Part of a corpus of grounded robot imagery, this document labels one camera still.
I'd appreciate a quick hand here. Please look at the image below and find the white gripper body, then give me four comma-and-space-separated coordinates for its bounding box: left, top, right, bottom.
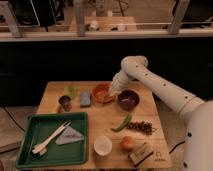
108, 70, 130, 96

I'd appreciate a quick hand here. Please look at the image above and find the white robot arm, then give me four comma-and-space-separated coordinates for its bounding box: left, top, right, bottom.
109, 56, 213, 171

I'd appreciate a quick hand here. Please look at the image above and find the white plastic fork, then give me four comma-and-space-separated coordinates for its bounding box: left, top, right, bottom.
32, 121, 71, 154

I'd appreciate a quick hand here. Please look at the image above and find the dark brown bowl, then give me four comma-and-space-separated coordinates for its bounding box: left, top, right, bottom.
117, 90, 140, 111

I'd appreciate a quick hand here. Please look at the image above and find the orange bowl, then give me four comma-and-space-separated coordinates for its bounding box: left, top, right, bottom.
92, 83, 115, 104

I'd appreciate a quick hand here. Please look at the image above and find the green pea pod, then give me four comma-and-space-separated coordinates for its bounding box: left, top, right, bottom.
111, 114, 132, 132

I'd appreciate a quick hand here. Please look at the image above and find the blue grey sponge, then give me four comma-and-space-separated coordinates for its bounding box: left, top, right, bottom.
80, 91, 91, 107

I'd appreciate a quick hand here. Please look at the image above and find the green cup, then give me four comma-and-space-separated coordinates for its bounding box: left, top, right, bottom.
64, 86, 77, 99

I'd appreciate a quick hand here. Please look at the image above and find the wooden board table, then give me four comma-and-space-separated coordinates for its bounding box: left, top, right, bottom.
37, 81, 172, 170

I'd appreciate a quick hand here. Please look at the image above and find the bunch of dark grapes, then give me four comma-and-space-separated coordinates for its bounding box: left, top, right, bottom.
127, 121, 156, 135

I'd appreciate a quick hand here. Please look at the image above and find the dark metal cup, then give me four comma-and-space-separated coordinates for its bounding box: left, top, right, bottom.
58, 95, 72, 112

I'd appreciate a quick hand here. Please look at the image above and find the orange fruit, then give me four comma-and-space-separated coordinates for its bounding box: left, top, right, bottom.
120, 136, 134, 151

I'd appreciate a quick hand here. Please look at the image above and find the white cup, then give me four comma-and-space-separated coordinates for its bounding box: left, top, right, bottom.
94, 136, 112, 156

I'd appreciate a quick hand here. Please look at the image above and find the grey triangular cloth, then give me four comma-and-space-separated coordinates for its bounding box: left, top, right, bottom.
55, 126, 84, 145

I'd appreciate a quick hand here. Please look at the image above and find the wooden block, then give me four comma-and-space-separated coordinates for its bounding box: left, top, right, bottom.
128, 142, 153, 167

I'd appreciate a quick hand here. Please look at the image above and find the green plastic tray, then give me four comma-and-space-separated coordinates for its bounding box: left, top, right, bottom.
16, 112, 88, 169

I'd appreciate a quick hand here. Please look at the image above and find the black cable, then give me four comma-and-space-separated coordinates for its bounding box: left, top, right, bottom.
2, 106, 26, 133

